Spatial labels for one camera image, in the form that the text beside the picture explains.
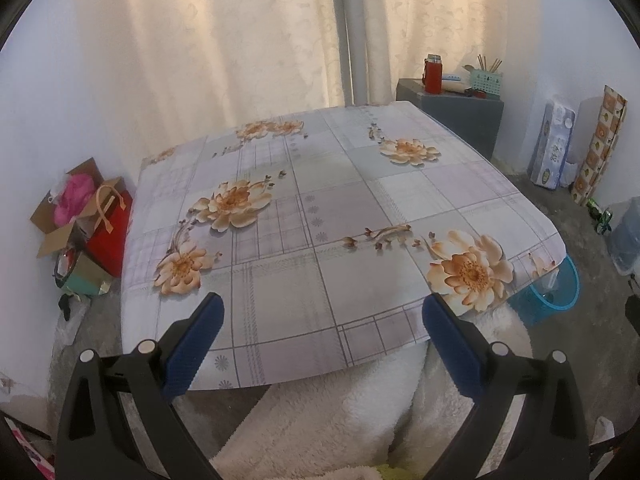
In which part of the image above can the table with floral tablecloth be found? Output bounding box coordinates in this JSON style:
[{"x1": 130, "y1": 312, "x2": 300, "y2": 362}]
[{"x1": 120, "y1": 101, "x2": 568, "y2": 392}]

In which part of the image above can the white vertical pipe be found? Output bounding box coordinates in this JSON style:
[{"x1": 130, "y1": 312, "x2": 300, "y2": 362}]
[{"x1": 336, "y1": 0, "x2": 373, "y2": 107}]

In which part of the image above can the white blue tissue pack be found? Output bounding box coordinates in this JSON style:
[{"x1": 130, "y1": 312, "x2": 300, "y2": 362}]
[{"x1": 529, "y1": 95, "x2": 576, "y2": 190}]

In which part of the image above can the green shiny object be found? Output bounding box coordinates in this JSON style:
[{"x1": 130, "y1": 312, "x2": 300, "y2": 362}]
[{"x1": 587, "y1": 199, "x2": 615, "y2": 235}]

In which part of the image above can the pink fluffy plush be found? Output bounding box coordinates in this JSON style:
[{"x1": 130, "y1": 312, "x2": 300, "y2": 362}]
[{"x1": 52, "y1": 174, "x2": 98, "y2": 226}]

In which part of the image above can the red thermos bottle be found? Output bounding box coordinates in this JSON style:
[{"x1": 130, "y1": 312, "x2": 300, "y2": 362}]
[{"x1": 424, "y1": 53, "x2": 444, "y2": 95}]

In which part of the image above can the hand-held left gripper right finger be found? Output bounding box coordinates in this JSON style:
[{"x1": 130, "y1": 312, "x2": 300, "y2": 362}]
[{"x1": 421, "y1": 292, "x2": 591, "y2": 480}]

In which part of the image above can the grey cabinet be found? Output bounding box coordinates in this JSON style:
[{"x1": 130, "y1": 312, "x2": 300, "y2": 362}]
[{"x1": 396, "y1": 78, "x2": 505, "y2": 160}]

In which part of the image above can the open cardboard box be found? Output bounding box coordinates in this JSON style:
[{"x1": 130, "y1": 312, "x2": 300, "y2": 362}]
[{"x1": 30, "y1": 157, "x2": 106, "y2": 260}]

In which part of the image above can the red gift bag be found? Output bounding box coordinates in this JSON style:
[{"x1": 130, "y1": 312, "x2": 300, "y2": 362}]
[{"x1": 86, "y1": 177, "x2": 135, "y2": 278}]

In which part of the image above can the pink printed bag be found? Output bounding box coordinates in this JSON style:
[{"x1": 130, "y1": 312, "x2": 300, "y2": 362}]
[{"x1": 0, "y1": 412, "x2": 56, "y2": 480}]

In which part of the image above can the cream patterned curtain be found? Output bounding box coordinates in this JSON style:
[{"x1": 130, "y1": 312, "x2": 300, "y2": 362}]
[{"x1": 75, "y1": 0, "x2": 511, "y2": 136}]

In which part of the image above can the large clear water jug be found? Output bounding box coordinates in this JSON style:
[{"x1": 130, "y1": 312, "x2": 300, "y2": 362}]
[{"x1": 607, "y1": 197, "x2": 640, "y2": 276}]

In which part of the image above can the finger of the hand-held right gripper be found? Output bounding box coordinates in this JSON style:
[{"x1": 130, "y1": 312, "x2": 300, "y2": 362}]
[{"x1": 625, "y1": 274, "x2": 640, "y2": 337}]

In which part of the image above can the white fluffy blanket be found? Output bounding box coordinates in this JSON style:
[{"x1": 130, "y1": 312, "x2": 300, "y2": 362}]
[{"x1": 207, "y1": 305, "x2": 533, "y2": 480}]

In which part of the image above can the green chopstick holder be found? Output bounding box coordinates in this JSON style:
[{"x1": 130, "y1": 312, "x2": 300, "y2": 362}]
[{"x1": 469, "y1": 55, "x2": 503, "y2": 98}]

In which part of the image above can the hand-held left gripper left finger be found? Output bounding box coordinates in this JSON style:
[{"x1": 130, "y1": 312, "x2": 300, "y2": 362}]
[{"x1": 56, "y1": 291, "x2": 225, "y2": 480}]

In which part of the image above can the yellow green cloth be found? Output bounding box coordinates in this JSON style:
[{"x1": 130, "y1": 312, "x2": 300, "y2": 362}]
[{"x1": 375, "y1": 464, "x2": 426, "y2": 480}]

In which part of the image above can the blue plastic wastebasket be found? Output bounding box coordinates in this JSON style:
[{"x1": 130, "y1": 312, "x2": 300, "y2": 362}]
[{"x1": 510, "y1": 255, "x2": 581, "y2": 326}]

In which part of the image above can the orange patterned paper roll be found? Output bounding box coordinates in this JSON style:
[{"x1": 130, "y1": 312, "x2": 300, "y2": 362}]
[{"x1": 570, "y1": 85, "x2": 628, "y2": 207}]

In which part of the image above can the teal gold box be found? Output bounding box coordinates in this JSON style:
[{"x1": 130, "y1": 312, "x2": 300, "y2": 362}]
[{"x1": 54, "y1": 247, "x2": 115, "y2": 297}]

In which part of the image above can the white plastic bag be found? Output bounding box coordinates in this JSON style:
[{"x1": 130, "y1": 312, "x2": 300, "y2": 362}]
[{"x1": 55, "y1": 295, "x2": 93, "y2": 346}]

